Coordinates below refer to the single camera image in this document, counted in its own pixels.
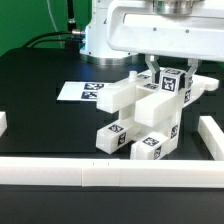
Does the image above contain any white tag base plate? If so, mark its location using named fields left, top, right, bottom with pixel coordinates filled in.
left=57, top=81, right=108, bottom=101

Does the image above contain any white chair seat part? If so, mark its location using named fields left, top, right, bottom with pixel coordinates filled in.
left=116, top=70, right=185, bottom=140

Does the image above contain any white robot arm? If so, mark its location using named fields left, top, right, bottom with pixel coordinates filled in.
left=80, top=0, right=224, bottom=87

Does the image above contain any white chair back frame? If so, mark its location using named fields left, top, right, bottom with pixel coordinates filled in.
left=96, top=68, right=219, bottom=127

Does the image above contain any white tagged cube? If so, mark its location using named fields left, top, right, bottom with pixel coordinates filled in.
left=159, top=68, right=186, bottom=94

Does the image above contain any white right fence bar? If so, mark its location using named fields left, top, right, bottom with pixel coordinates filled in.
left=198, top=116, right=224, bottom=161

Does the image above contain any black cable with connector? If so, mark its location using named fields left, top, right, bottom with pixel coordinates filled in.
left=21, top=29, right=87, bottom=49

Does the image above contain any white front fence bar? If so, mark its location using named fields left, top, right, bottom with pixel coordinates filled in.
left=0, top=157, right=224, bottom=188

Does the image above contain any black vertical pole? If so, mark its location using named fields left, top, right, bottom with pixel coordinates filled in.
left=64, top=0, right=76, bottom=51

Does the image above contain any white fence bar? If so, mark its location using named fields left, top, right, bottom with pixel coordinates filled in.
left=0, top=111, right=7, bottom=137
left=198, top=116, right=224, bottom=161
left=0, top=157, right=224, bottom=188

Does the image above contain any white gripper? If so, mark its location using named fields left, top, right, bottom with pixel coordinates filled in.
left=107, top=0, right=224, bottom=89

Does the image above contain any white left fence bar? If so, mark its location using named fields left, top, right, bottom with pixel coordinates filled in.
left=0, top=111, right=7, bottom=137

